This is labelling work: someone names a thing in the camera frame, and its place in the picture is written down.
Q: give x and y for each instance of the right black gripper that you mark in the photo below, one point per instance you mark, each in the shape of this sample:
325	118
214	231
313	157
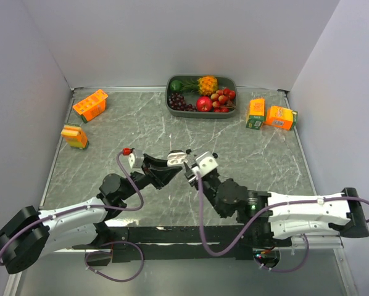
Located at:
188	173

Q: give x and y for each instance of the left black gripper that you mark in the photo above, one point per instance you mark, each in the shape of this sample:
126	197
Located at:
157	172

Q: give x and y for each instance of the white earbud charging case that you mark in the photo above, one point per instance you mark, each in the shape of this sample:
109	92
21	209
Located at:
176	158

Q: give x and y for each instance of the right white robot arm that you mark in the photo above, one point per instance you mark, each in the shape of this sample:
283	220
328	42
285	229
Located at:
278	216

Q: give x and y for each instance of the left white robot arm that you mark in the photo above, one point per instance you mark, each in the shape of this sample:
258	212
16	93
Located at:
31	233

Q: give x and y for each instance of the dark grape bunch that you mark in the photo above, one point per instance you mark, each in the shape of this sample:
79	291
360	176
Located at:
176	101

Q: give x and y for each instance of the red apple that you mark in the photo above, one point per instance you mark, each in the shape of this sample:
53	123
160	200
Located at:
204	104

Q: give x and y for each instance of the red lychee bunch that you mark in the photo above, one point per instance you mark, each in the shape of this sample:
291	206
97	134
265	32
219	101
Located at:
223	100

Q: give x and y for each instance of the yellow orange carton left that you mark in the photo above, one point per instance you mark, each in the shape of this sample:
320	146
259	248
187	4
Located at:
75	136

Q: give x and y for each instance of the green lime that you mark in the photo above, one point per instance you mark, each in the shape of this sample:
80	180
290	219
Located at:
175	86

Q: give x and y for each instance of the orange juice carton far left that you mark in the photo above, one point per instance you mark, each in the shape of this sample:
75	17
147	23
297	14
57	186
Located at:
92	106

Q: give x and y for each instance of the orange pineapple toy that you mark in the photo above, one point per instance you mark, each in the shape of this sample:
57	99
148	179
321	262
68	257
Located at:
205	85

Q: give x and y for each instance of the green yellow carton right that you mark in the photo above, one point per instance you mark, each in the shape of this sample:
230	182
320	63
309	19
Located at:
256	114

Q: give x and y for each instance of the grey fruit tray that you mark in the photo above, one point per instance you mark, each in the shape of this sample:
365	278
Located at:
192	97

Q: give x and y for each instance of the orange carton far right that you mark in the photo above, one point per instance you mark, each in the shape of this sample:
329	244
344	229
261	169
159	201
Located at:
281	117

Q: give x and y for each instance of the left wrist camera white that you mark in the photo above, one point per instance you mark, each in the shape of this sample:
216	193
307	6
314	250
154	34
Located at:
135	157

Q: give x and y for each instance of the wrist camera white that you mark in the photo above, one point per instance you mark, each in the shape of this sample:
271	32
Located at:
204	164
135	157

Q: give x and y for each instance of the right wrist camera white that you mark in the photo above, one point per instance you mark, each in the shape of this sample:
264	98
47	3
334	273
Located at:
204	164

